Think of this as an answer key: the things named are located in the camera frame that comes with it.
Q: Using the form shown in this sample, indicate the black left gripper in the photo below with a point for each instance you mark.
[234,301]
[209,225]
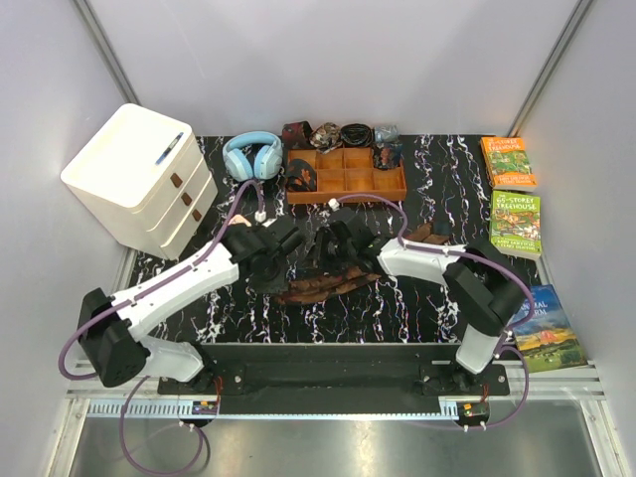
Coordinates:
[270,287]

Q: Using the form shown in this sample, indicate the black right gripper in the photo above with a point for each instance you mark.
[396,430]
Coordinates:
[323,235]

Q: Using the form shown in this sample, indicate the brown floral long tie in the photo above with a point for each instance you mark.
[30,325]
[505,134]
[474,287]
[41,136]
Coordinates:
[320,287]

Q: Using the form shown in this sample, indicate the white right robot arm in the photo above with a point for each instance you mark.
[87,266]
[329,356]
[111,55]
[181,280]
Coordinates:
[480,279]

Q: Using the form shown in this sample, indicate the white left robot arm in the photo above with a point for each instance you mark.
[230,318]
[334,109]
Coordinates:
[115,331]

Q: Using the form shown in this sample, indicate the pink cube power adapter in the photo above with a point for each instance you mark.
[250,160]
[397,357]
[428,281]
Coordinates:
[239,220]

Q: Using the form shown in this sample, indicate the orange compartment tray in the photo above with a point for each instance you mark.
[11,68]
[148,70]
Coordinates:
[348,173]

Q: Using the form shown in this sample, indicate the black orange-leaf rolled tie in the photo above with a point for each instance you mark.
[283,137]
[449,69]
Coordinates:
[300,176]

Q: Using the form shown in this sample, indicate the dark floral rolled tie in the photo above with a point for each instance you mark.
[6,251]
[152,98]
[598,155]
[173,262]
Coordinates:
[387,155]

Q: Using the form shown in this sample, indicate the light blue headphones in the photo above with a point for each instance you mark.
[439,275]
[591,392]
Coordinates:
[253,155]

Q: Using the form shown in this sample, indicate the brown patterned rolled tie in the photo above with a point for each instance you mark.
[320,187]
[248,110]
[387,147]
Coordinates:
[326,138]

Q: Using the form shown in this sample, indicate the grey blue rolled tie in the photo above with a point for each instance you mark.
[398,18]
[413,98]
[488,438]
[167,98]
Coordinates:
[387,133]

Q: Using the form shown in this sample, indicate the dark red rolled tie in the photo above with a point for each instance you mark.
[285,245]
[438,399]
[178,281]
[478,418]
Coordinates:
[297,135]

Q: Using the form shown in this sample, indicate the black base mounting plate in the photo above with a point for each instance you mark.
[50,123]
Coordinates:
[250,367]

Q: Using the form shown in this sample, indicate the white three-drawer cabinet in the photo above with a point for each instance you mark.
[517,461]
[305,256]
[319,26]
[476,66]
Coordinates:
[155,209]

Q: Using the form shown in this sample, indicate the blue pen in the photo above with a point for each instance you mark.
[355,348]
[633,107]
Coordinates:
[169,148]

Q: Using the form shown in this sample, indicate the green treehouse book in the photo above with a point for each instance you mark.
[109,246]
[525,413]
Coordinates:
[515,224]

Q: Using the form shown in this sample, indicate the orange treehouse book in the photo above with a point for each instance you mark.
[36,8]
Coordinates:
[507,163]

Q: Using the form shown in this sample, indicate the blue Animal Farm book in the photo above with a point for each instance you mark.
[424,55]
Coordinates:
[547,340]

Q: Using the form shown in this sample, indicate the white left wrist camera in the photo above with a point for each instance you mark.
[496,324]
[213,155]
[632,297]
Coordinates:
[260,217]

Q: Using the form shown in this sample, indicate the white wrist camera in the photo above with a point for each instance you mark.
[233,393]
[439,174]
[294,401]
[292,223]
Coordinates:
[260,217]
[334,203]

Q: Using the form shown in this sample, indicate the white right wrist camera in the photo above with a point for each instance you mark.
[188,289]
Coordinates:
[334,203]

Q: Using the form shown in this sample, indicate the aluminium front rail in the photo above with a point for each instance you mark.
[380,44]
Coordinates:
[411,403]

